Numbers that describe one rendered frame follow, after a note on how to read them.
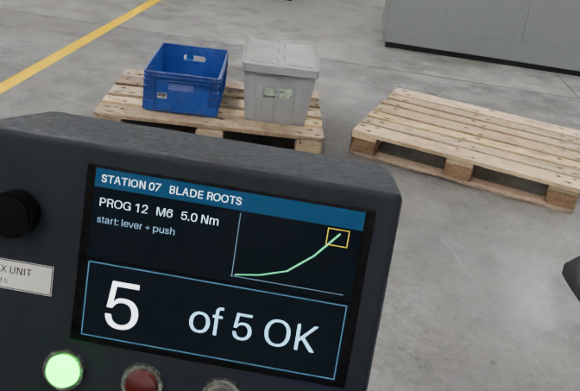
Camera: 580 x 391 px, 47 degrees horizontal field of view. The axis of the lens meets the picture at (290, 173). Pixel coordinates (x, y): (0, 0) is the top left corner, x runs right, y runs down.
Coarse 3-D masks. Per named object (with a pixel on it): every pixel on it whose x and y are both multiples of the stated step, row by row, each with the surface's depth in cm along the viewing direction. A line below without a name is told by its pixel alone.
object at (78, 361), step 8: (56, 352) 41; (64, 352) 41; (72, 352) 41; (48, 360) 42; (56, 360) 41; (64, 360) 41; (72, 360) 41; (80, 360) 41; (48, 368) 41; (56, 368) 41; (64, 368) 41; (72, 368) 41; (80, 368) 41; (48, 376) 41; (56, 376) 41; (64, 376) 41; (72, 376) 41; (80, 376) 42; (56, 384) 41; (64, 384) 41; (72, 384) 42
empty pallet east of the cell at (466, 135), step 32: (416, 96) 441; (384, 128) 380; (416, 128) 386; (448, 128) 392; (480, 128) 402; (512, 128) 408; (544, 128) 414; (384, 160) 369; (448, 160) 354; (480, 160) 351; (512, 160) 358; (544, 160) 364; (576, 160) 370; (512, 192) 349; (576, 192) 334
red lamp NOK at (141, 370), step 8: (128, 368) 41; (136, 368) 41; (144, 368) 41; (152, 368) 41; (128, 376) 41; (136, 376) 41; (144, 376) 41; (152, 376) 41; (160, 376) 41; (128, 384) 41; (136, 384) 41; (144, 384) 41; (152, 384) 41; (160, 384) 41
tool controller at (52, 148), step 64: (0, 128) 40; (64, 128) 43; (128, 128) 47; (0, 192) 40; (64, 192) 40; (128, 192) 40; (192, 192) 39; (256, 192) 39; (320, 192) 39; (384, 192) 39; (0, 256) 41; (64, 256) 41; (128, 256) 40; (192, 256) 40; (256, 256) 40; (320, 256) 39; (384, 256) 39; (0, 320) 42; (64, 320) 41; (192, 320) 41; (256, 320) 40; (320, 320) 40; (0, 384) 42; (192, 384) 41; (256, 384) 41; (320, 384) 41
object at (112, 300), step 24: (96, 264) 40; (120, 264) 40; (96, 288) 41; (120, 288) 41; (144, 288) 40; (96, 312) 41; (120, 312) 41; (144, 312) 41; (96, 336) 41; (120, 336) 41; (144, 336) 41
